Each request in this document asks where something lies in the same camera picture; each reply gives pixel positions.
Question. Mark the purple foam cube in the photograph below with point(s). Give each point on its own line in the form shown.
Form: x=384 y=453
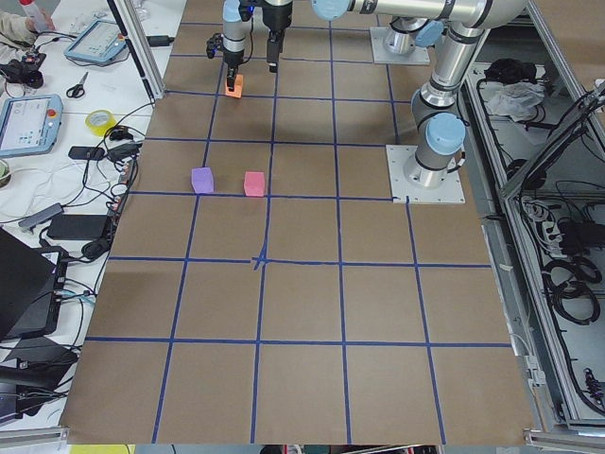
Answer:
x=202 y=180

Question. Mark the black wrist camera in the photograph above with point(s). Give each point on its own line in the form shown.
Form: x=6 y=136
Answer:
x=213 y=45

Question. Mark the black handled scissors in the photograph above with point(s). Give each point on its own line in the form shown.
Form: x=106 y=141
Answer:
x=77 y=91

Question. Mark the white crumpled cloth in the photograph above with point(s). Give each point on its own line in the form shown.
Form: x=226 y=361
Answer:
x=518 y=101

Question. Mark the aluminium frame post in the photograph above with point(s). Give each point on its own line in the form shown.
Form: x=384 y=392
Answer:
x=128 y=21

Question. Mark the black laptop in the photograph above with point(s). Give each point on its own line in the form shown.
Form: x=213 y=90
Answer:
x=31 y=279

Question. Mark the upper blue teach pendant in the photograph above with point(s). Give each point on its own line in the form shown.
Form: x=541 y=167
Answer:
x=100 y=43

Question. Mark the pink foam cube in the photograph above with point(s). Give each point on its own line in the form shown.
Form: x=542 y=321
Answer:
x=254 y=184

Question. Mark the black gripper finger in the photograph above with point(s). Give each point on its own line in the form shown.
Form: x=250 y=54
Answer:
x=274 y=49
x=232 y=74

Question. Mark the orange foam cube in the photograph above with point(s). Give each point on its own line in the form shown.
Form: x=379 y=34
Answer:
x=238 y=87

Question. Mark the blue teach pendant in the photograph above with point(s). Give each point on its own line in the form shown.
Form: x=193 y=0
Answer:
x=30 y=125
x=100 y=43

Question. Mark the black power brick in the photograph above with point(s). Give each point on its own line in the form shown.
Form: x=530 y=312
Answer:
x=77 y=227

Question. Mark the yellow tape roll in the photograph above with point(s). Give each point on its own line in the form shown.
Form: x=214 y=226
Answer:
x=99 y=122

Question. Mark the lower blue teach pendant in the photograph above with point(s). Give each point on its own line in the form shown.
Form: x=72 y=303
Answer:
x=30 y=125

